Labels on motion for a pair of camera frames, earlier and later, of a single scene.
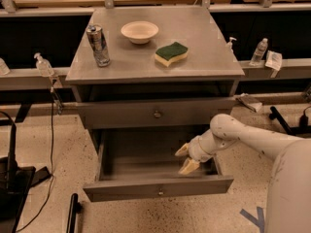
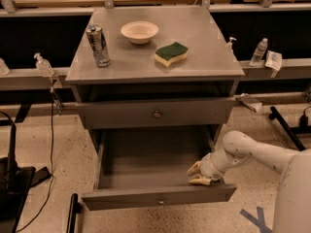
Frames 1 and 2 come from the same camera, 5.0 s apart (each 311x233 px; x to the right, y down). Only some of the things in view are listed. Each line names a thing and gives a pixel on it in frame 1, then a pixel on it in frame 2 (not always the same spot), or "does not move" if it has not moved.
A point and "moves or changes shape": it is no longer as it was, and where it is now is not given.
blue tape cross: (258, 221) does not move
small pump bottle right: (228, 46) does not move
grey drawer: (142, 163) moves or changes shape
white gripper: (195, 149) -> (206, 169)
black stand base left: (16, 183) does not move
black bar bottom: (75, 208) does not move
